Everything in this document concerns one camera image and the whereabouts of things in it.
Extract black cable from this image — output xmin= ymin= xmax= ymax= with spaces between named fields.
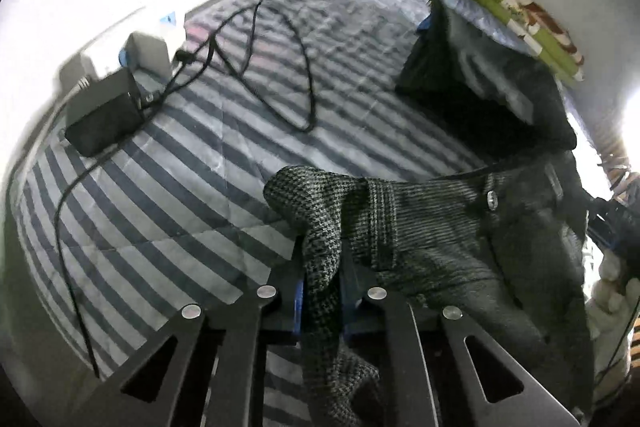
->
xmin=172 ymin=0 xmax=381 ymax=132
xmin=55 ymin=142 xmax=103 ymax=380

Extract green floral pillow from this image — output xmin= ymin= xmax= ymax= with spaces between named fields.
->
xmin=452 ymin=0 xmax=586 ymax=82

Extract black folded clothes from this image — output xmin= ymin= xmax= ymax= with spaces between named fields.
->
xmin=395 ymin=0 xmax=578 ymax=154

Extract blue white striped blanket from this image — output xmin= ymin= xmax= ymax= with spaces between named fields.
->
xmin=10 ymin=0 xmax=566 ymax=427

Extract person's right hand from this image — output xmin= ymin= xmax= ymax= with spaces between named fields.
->
xmin=589 ymin=252 xmax=640 ymax=340

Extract white adapter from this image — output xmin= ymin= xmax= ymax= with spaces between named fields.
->
xmin=59 ymin=54 xmax=102 ymax=96

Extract grey houndstooth pants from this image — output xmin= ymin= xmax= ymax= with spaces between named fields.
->
xmin=262 ymin=153 xmax=598 ymax=427

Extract black power bank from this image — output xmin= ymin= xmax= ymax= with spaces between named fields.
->
xmin=64 ymin=68 xmax=147 ymax=158

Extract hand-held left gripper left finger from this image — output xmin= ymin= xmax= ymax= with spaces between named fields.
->
xmin=70 ymin=234 xmax=307 ymax=427

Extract white box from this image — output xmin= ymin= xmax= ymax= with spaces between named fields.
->
xmin=124 ymin=32 xmax=171 ymax=75

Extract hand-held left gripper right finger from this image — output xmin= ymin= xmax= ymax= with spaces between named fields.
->
xmin=339 ymin=239 xmax=582 ymax=427

